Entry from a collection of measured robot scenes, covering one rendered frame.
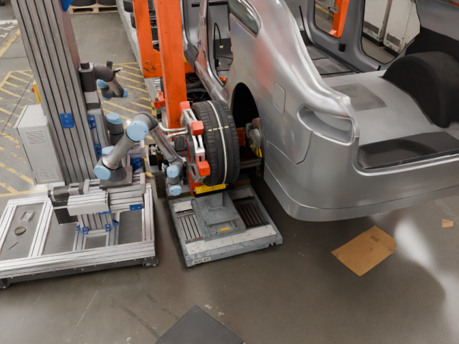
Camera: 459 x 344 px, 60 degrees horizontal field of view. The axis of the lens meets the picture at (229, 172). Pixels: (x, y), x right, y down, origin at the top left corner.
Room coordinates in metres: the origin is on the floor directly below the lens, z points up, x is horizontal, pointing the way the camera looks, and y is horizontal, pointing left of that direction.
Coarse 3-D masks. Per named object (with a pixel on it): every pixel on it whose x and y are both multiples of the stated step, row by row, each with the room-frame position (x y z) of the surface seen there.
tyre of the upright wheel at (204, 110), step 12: (192, 108) 2.78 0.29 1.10; (204, 108) 2.63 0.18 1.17; (216, 108) 2.63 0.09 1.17; (228, 108) 2.63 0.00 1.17; (204, 120) 2.49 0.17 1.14; (216, 120) 2.51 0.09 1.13; (228, 120) 2.52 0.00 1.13; (204, 132) 2.43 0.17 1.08; (216, 132) 2.43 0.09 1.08; (228, 132) 2.44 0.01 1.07; (216, 144) 2.38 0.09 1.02; (228, 144) 2.40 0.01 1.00; (216, 156) 2.35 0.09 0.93; (228, 156) 2.37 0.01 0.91; (216, 168) 2.33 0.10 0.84; (228, 168) 2.37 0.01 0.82; (204, 180) 2.51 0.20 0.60; (216, 180) 2.37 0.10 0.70; (228, 180) 2.42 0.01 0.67
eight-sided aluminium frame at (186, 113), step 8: (184, 112) 2.67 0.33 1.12; (192, 112) 2.67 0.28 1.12; (184, 120) 2.82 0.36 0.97; (192, 136) 2.44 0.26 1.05; (200, 136) 2.44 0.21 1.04; (200, 144) 2.40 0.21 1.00; (200, 152) 2.36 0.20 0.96; (192, 160) 2.73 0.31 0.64; (192, 168) 2.69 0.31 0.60; (192, 176) 2.55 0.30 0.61
